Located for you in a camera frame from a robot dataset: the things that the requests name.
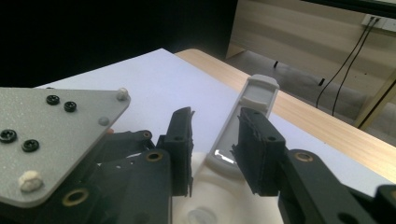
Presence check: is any clear jar with white lid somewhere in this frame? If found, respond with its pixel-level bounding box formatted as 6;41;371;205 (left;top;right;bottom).
171;74;285;224

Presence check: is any white wall outlet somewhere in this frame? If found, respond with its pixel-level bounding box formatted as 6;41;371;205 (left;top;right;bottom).
361;13;396;33

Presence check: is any white table board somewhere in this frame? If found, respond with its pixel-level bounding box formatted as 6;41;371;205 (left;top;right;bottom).
35;48;394;198

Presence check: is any black wall cable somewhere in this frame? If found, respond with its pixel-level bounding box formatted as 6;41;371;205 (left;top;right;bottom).
332;17;383;118
315;17;375;109

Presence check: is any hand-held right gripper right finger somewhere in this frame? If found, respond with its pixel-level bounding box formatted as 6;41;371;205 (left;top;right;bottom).
231;106;288;198

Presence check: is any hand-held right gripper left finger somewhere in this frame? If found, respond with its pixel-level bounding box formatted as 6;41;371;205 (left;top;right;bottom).
156;106;196;198

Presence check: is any light wooden post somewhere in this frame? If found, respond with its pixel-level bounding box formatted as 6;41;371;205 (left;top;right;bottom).
354;68;396;131

